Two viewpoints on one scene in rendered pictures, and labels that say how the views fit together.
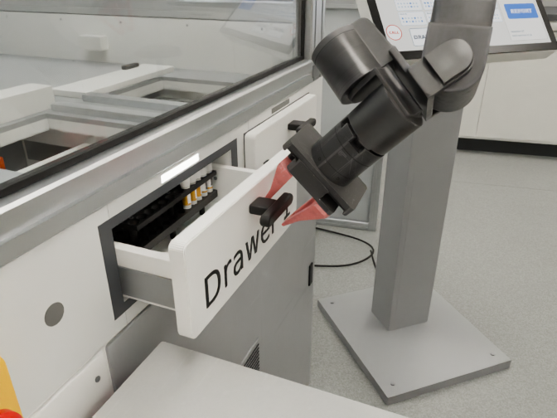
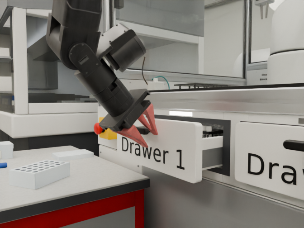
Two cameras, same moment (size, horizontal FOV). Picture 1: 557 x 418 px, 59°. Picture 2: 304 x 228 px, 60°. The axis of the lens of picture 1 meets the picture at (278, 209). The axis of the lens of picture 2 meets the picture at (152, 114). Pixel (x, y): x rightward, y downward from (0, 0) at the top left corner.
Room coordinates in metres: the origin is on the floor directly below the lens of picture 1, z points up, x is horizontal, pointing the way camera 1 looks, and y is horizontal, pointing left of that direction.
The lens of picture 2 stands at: (0.82, -0.46, 0.97)
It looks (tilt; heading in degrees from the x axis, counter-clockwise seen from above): 3 degrees down; 121
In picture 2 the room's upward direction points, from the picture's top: straight up
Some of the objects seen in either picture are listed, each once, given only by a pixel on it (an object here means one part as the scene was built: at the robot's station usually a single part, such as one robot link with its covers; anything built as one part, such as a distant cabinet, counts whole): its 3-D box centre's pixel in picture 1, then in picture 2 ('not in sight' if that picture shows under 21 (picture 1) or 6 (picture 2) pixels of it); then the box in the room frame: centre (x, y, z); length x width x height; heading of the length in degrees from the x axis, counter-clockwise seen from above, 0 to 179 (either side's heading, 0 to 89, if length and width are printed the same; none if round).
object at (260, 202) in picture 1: (267, 206); (141, 129); (0.51, 0.01, 0.91); 0.07 x 0.04 x 0.01; 157
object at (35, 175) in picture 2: not in sight; (41, 173); (0.22, -0.03, 0.78); 0.12 x 0.08 x 0.04; 99
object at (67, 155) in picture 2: not in sight; (73, 154); (0.08, 0.20, 0.77); 0.13 x 0.09 x 0.02; 67
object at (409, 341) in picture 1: (424, 202); not in sight; (1.35, -0.44, 0.51); 0.50 x 0.45 x 1.02; 20
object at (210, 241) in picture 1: (247, 227); (151, 143); (0.52, 0.04, 0.87); 0.29 x 0.02 x 0.11; 157
